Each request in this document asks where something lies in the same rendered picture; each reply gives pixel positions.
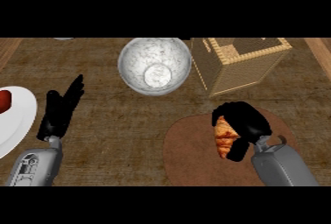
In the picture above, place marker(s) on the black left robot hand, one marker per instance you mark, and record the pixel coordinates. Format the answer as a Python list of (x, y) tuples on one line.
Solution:
[(58, 113)]

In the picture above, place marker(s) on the white marble bowl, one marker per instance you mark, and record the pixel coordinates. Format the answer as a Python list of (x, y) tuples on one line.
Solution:
[(154, 66)]

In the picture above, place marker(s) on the golden brown croissant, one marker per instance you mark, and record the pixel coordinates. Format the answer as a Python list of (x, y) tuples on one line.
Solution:
[(225, 137)]

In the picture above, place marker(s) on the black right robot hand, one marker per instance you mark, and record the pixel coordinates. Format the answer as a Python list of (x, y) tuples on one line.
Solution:
[(250, 122)]

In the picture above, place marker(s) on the round brown cutting board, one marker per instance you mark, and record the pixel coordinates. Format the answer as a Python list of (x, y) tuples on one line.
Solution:
[(194, 154)]

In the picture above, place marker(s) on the tan wicker basket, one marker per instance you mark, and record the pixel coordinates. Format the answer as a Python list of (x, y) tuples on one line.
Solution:
[(237, 65)]

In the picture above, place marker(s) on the pale grey round object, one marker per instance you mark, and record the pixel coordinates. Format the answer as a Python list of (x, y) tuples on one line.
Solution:
[(64, 38)]

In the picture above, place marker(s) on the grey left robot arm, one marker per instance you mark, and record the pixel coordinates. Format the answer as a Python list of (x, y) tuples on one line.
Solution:
[(36, 167)]

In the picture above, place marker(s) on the white plate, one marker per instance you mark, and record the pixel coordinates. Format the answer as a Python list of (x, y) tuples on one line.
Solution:
[(17, 116)]

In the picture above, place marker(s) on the red round food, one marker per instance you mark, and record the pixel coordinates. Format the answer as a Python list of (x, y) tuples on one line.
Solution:
[(5, 100)]

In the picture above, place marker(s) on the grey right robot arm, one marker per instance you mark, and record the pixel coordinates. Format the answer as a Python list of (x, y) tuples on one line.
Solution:
[(281, 164)]

